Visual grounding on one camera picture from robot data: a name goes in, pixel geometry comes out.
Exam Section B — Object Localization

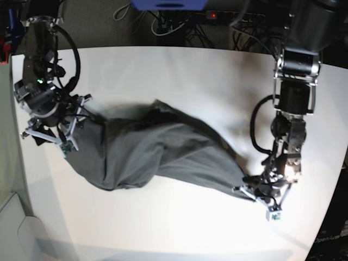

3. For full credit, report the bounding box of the black power strip red light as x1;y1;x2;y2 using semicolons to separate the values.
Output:
204;10;266;23

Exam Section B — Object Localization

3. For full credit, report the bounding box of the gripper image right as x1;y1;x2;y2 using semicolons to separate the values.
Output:
232;175;292;212

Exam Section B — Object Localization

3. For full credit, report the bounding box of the red clamp at table corner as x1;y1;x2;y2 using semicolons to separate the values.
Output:
1;36;11;64

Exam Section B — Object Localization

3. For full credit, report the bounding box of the blue box at top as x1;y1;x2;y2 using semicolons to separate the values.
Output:
131;0;208;11

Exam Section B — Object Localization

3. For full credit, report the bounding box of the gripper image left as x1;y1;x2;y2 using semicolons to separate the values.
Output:
15;86;91;147

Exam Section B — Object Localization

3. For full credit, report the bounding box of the dark grey t-shirt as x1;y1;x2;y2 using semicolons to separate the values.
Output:
66;101;247;200

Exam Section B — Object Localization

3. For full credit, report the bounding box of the white cable on floor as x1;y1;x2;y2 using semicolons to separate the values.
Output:
151;16;187;36

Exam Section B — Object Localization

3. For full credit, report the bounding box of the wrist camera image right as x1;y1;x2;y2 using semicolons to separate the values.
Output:
266;208;282;222

